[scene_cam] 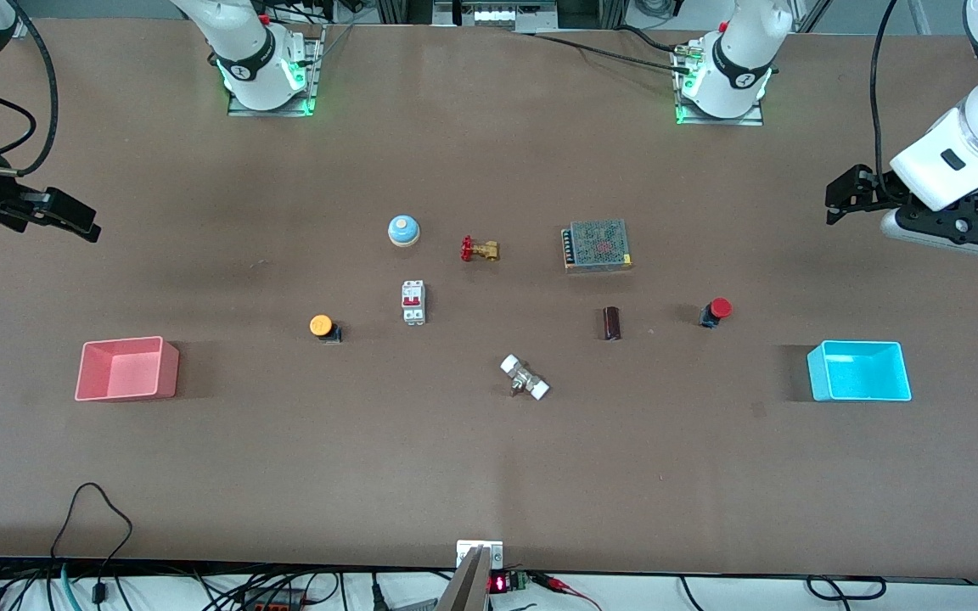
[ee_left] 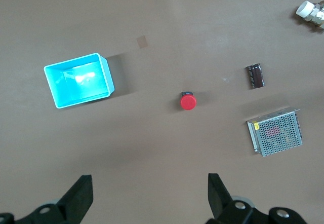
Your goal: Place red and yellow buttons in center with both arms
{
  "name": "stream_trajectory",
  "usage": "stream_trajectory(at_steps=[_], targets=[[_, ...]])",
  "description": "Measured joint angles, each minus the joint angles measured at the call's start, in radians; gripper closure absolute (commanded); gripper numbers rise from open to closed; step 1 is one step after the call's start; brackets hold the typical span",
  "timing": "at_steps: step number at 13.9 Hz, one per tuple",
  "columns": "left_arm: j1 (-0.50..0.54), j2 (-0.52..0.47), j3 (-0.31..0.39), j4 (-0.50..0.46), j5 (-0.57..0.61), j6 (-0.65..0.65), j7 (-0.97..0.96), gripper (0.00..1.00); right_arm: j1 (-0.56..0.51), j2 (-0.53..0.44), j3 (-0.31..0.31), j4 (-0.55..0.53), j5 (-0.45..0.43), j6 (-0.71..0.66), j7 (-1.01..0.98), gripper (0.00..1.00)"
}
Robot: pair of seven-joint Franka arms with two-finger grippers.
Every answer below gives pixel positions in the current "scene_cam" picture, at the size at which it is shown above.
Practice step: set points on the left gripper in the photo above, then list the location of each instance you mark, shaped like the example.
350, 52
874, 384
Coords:
873, 187

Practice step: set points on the red push button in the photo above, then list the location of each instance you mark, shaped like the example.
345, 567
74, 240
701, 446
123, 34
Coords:
719, 307

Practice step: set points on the yellow push button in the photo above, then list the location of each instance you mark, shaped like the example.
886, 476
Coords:
321, 325

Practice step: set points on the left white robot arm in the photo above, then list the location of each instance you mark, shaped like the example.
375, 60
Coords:
744, 51

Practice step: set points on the pink plastic bin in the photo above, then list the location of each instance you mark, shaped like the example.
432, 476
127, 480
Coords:
128, 373

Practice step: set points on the cyan plastic bin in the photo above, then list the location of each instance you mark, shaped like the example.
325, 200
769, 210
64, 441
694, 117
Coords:
858, 378

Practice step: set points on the metal mesh power supply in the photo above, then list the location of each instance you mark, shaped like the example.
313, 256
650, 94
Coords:
598, 244

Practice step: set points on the dark brown cylindrical capacitor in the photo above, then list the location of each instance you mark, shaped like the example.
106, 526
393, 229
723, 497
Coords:
613, 324

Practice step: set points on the blue call bell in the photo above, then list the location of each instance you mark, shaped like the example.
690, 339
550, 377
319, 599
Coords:
403, 231

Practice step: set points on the metal fitting with white caps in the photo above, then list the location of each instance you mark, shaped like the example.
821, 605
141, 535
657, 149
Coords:
525, 379

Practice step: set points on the white terminal strip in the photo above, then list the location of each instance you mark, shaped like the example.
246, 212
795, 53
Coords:
493, 15

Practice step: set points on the red digit display module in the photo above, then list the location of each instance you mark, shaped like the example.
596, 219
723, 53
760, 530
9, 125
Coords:
508, 582

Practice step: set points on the grey metal bar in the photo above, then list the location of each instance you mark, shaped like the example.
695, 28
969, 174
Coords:
468, 585

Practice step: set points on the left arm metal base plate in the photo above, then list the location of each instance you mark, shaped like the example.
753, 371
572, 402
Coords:
718, 120

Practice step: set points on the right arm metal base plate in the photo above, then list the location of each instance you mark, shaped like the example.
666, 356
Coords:
272, 109

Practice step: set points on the aluminium frame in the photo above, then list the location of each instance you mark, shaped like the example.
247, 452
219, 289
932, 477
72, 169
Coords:
540, 17

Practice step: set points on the white circuit breaker red switch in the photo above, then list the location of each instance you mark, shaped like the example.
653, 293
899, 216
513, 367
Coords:
413, 304

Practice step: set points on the white mounting bracket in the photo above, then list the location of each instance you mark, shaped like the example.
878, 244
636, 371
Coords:
493, 552

